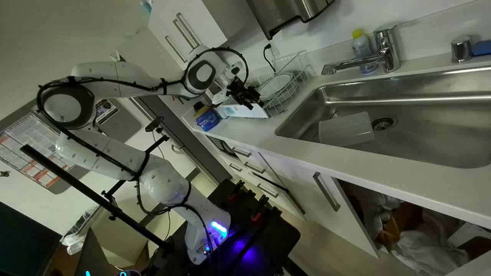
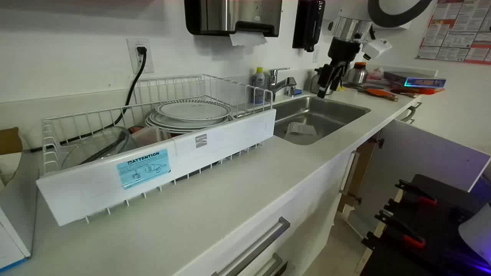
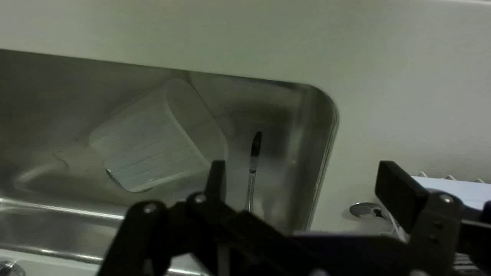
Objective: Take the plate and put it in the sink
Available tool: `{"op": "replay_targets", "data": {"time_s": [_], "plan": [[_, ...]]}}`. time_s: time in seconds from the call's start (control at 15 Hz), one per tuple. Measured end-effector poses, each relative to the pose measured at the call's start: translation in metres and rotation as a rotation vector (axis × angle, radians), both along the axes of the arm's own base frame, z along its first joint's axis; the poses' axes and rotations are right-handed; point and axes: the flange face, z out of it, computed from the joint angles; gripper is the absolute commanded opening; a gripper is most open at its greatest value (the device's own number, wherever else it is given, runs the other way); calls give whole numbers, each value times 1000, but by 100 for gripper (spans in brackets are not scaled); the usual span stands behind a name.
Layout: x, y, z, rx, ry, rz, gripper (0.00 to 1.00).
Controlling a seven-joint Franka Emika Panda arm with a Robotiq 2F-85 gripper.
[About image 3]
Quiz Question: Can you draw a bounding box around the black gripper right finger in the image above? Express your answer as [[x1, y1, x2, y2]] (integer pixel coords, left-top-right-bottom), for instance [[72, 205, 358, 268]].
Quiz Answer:
[[375, 160, 491, 276]]

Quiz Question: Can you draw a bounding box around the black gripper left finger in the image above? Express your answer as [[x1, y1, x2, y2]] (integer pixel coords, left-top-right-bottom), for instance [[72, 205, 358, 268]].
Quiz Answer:
[[97, 159, 267, 276]]

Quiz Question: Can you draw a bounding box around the stainless steel sink basin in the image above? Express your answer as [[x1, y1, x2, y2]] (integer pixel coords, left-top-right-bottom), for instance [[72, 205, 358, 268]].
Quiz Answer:
[[0, 50, 338, 262]]

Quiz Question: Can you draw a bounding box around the dark handled knife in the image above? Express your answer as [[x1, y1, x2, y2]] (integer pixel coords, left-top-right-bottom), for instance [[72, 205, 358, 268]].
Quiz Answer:
[[246, 130, 263, 211]]

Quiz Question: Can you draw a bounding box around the translucent plastic container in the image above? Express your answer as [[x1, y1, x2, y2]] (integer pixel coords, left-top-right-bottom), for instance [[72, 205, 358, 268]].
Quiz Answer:
[[89, 78, 229, 191]]

